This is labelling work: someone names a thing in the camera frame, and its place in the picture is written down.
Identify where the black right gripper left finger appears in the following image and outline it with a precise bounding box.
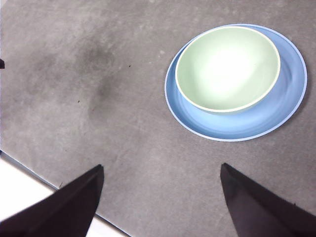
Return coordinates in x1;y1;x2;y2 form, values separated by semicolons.
0;164;104;237

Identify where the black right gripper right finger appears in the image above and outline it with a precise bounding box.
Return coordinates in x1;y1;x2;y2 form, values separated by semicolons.
220;162;316;237

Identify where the blue round plate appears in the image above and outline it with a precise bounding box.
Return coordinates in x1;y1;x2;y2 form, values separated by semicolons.
164;23;308;142

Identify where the green ribbed bowl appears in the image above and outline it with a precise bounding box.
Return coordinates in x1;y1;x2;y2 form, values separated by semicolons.
174;26;281;115

